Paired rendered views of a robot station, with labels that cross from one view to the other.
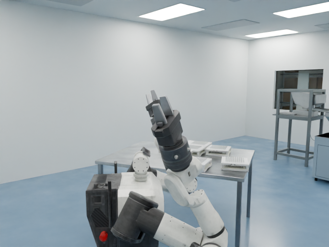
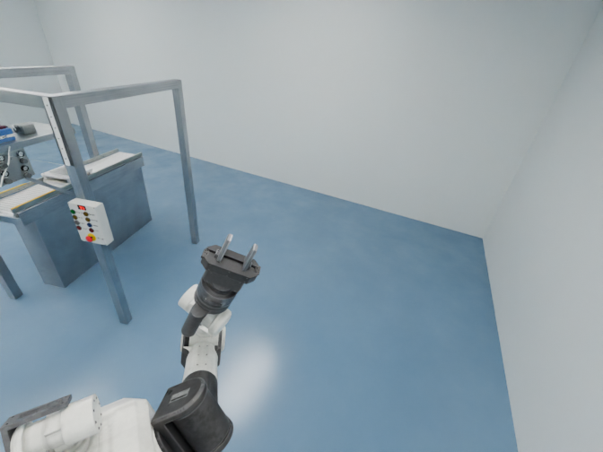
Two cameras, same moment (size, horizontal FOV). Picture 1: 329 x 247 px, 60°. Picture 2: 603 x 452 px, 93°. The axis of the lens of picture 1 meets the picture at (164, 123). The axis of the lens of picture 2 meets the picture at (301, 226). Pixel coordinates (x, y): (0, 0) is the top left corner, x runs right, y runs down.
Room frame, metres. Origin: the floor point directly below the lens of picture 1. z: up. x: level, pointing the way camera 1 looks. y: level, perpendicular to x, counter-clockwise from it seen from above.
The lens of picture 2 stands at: (0.91, 0.48, 1.91)
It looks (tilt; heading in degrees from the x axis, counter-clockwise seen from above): 32 degrees down; 242
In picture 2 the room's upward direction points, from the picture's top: 6 degrees clockwise
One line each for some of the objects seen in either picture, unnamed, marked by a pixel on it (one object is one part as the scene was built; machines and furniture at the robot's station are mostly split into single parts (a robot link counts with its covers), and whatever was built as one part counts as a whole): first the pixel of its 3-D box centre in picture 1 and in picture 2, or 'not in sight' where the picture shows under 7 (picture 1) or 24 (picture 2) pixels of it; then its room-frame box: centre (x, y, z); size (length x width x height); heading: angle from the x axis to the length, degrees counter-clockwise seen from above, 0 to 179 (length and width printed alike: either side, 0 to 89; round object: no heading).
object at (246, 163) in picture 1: (234, 160); not in sight; (2.62, -0.66, 0.89); 0.25 x 0.24 x 0.02; 167
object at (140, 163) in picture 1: (140, 163); (65, 430); (1.14, 0.10, 1.29); 0.10 x 0.07 x 0.09; 5
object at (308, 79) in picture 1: (297, 90); not in sight; (7.71, -3.59, 1.43); 1.32 x 0.01 x 1.11; 40
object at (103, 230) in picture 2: not in sight; (91, 221); (1.33, -1.31, 0.94); 0.17 x 0.06 x 0.26; 145
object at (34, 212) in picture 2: not in sight; (81, 181); (1.58, -2.44, 0.74); 1.30 x 0.29 x 0.10; 55
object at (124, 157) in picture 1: (180, 156); not in sight; (3.10, -0.18, 0.81); 1.50 x 1.10 x 0.04; 68
